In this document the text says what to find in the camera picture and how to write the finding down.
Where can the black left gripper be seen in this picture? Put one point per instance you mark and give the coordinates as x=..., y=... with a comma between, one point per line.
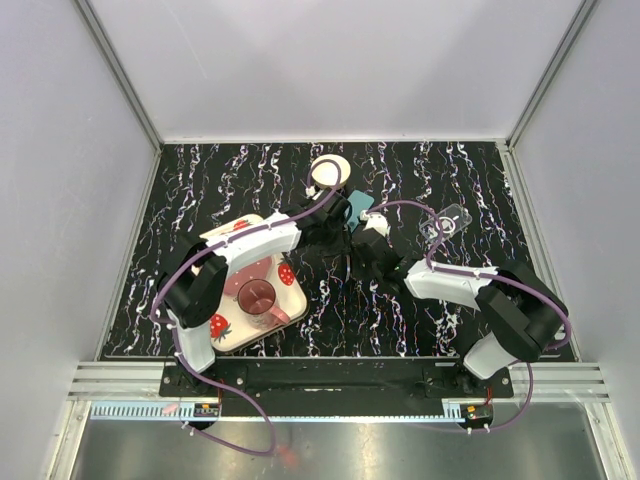
x=342, y=242

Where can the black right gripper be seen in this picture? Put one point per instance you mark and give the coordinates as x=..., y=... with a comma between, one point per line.
x=355, y=266

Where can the phone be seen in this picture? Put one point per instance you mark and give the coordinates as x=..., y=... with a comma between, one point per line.
x=358, y=202

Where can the clear transparent phone case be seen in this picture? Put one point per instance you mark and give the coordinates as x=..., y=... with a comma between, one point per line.
x=453, y=219

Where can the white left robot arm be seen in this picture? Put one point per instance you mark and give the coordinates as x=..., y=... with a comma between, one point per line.
x=190, y=286

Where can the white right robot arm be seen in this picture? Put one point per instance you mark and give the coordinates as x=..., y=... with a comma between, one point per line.
x=525, y=318

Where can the cream ceramic bowl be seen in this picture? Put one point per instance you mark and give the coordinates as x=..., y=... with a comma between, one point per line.
x=329, y=170

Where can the pink dotted plate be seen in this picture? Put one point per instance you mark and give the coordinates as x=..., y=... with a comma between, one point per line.
x=258, y=270

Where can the white strawberry tray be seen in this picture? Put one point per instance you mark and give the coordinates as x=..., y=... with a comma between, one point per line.
x=229, y=327

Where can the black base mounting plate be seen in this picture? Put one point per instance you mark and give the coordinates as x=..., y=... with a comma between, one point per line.
x=435, y=378

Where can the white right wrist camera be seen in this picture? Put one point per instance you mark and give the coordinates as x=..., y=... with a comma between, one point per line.
x=375, y=222

